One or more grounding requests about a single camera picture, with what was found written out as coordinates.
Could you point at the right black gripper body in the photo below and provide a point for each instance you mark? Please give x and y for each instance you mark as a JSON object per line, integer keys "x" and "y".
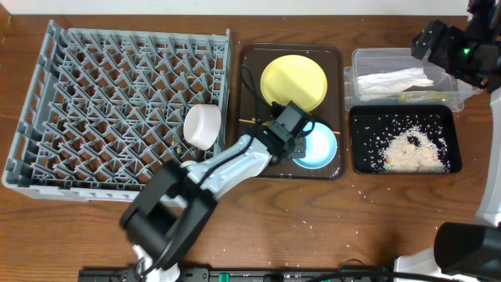
{"x": 458, "y": 56}

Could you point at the light blue bowl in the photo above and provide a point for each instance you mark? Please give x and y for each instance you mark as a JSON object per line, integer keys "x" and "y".
{"x": 320, "y": 147}

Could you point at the white paper napkin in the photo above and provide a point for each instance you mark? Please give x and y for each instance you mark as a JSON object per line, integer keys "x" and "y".
{"x": 396, "y": 81}

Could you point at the green snack wrapper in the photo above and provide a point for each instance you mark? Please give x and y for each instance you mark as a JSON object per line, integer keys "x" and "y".
{"x": 421, "y": 97}

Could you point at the white round bowl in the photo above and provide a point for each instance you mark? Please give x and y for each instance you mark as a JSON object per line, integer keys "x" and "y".
{"x": 202, "y": 125}

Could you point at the pile of rice waste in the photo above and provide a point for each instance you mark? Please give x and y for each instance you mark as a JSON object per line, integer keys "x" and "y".
{"x": 400, "y": 143}

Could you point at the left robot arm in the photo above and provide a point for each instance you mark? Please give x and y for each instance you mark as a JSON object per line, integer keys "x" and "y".
{"x": 169, "y": 213}

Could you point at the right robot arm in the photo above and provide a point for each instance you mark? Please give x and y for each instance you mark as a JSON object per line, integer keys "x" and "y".
{"x": 461, "y": 251}

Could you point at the wooden chopstick lower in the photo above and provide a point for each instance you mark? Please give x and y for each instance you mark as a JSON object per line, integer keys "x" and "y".
{"x": 245, "y": 121}

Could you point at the clear plastic bin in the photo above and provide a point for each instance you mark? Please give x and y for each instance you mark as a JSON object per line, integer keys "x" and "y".
{"x": 379, "y": 60}

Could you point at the dark brown serving tray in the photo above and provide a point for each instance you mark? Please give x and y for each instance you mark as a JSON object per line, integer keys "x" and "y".
{"x": 330, "y": 111}

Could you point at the yellow round plate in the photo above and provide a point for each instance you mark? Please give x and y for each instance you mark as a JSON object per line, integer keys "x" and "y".
{"x": 294, "y": 78}

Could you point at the black rectangular tray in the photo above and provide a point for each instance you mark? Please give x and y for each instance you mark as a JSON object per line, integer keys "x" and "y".
{"x": 444, "y": 112}

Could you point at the grey plastic dish rack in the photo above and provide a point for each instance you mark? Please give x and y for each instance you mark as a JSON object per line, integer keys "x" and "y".
{"x": 105, "y": 109}

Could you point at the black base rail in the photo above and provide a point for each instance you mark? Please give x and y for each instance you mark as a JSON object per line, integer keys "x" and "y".
{"x": 202, "y": 275}

